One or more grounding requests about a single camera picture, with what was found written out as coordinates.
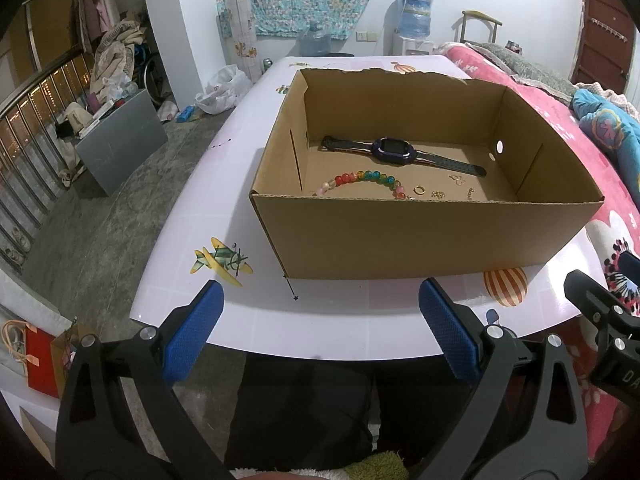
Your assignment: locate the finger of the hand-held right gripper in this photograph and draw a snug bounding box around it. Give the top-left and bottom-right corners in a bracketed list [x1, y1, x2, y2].
[619, 251, 640, 286]
[564, 270, 640, 341]

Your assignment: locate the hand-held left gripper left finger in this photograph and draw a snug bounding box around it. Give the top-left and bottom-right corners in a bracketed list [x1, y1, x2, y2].
[56, 280, 231, 480]

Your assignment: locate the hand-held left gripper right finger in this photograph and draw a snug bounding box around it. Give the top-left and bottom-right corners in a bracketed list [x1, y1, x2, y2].
[407, 277, 586, 480]

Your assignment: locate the brown cardboard box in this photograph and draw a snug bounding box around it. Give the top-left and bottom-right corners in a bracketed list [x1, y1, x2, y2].
[250, 67, 606, 281]

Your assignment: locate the dark blue smartwatch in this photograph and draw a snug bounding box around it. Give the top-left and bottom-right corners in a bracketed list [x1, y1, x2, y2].
[320, 136, 488, 177]

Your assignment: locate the orange striped balloon sticker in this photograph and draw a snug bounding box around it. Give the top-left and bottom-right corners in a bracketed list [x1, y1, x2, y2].
[483, 267, 530, 307]

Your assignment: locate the yellow airplane sticker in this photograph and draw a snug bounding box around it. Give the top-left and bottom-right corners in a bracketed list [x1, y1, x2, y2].
[190, 236, 254, 287]

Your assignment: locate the brown paper bag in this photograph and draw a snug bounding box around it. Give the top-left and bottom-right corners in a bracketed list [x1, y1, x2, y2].
[50, 322, 97, 387]

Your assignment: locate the blue printed quilt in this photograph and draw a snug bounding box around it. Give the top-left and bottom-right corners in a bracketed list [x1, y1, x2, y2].
[570, 87, 640, 187]

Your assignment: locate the fluffy green white garment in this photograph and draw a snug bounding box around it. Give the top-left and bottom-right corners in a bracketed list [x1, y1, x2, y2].
[230, 451, 409, 480]

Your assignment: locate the red gift bag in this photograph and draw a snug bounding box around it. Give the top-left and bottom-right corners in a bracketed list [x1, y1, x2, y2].
[25, 327, 63, 398]

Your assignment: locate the pink printed blanket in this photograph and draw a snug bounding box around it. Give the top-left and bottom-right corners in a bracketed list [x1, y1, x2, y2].
[444, 45, 640, 463]

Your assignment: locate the grey storage box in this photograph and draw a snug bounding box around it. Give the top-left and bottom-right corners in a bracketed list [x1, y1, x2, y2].
[75, 87, 169, 197]

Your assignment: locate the grey patterned blanket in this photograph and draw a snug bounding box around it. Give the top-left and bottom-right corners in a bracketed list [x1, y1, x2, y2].
[467, 42, 577, 104]

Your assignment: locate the brown wooden door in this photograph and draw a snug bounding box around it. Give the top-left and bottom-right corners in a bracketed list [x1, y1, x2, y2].
[570, 0, 640, 97]

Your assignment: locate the metal railing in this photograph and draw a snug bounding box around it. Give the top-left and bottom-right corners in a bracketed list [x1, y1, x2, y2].
[0, 52, 97, 272]

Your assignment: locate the white plastic bag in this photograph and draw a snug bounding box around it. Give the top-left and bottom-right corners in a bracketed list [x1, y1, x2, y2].
[195, 65, 253, 115]

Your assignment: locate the black spoked wheel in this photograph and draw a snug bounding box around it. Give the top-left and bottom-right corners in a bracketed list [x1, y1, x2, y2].
[135, 45, 167, 107]

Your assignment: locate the pile of pale clothes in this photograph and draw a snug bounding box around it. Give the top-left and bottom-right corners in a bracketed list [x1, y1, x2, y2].
[90, 22, 151, 106]

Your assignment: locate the wooden chair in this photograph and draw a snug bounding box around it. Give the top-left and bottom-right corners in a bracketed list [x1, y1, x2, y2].
[461, 10, 503, 45]

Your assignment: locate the white water dispenser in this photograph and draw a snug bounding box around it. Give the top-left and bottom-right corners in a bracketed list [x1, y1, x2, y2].
[392, 32, 435, 57]

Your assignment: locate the white board with flower stickers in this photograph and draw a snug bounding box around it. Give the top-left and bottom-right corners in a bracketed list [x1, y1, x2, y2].
[220, 0, 261, 82]

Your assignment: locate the empty clear water jug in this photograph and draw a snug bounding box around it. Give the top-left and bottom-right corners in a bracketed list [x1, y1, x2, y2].
[298, 22, 331, 56]

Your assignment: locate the pink hanging garment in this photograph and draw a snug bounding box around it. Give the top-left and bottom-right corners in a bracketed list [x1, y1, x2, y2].
[80, 0, 121, 51]

